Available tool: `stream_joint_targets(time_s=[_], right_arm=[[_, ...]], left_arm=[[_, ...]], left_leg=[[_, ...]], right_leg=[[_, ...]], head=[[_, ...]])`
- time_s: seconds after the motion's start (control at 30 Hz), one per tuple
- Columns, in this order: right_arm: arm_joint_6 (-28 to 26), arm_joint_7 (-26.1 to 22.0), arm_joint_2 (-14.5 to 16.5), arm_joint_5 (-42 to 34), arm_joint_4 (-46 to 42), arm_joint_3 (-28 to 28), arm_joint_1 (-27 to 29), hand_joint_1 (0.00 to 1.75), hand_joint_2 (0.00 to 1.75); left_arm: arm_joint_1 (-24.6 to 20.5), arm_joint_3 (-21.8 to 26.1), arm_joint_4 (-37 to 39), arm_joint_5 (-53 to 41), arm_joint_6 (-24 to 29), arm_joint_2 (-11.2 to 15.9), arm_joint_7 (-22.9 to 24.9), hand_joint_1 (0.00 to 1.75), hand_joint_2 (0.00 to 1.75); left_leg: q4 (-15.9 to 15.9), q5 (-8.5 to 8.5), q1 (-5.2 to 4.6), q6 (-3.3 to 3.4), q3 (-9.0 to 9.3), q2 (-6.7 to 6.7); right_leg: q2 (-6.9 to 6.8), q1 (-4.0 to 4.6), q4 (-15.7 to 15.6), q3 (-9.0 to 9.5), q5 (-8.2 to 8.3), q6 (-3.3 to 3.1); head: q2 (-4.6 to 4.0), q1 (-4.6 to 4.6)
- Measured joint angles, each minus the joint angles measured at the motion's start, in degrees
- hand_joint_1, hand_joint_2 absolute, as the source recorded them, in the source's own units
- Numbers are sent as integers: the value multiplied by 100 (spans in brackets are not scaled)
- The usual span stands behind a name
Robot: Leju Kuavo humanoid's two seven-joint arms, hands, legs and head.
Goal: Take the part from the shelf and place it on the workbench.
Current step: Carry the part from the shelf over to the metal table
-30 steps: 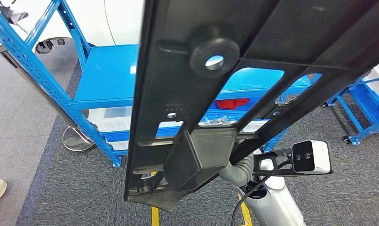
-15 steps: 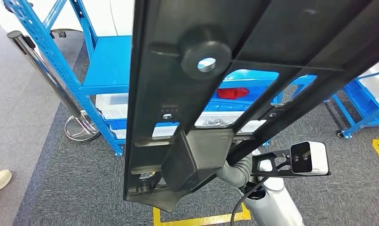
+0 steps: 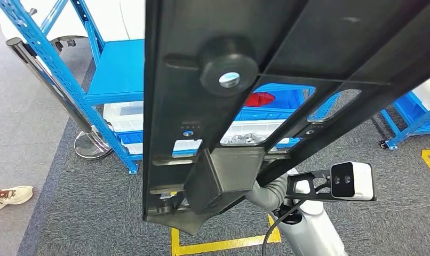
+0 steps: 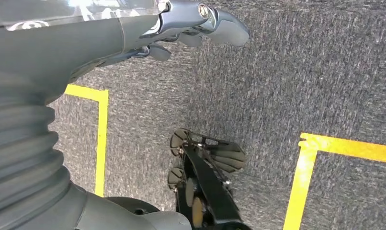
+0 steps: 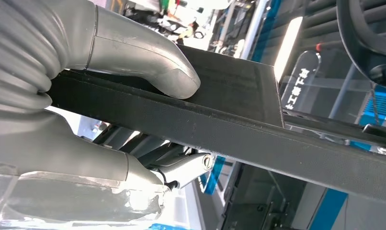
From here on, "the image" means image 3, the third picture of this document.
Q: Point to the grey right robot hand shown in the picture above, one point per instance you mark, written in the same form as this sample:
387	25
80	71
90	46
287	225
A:
257	196

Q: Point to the black plastic panel part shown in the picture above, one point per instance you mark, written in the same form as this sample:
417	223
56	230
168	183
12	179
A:
186	70

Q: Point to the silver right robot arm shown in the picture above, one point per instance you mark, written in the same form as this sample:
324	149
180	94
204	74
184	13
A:
307	229

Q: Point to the blue metal shelf rack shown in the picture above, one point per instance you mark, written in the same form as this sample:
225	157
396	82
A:
119	67

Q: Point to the blue plastic bin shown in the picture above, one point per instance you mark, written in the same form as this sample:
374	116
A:
282	106

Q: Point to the red item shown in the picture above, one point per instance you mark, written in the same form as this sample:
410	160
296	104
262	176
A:
259	99

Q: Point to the blue metal rack on casters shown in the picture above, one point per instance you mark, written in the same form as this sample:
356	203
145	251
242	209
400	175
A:
413	120

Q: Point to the white car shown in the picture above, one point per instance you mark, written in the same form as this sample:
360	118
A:
109	17

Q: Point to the person's foot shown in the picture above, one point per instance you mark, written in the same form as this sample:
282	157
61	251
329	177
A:
13	196

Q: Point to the stanchion post with chrome base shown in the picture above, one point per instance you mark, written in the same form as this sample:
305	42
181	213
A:
56	90

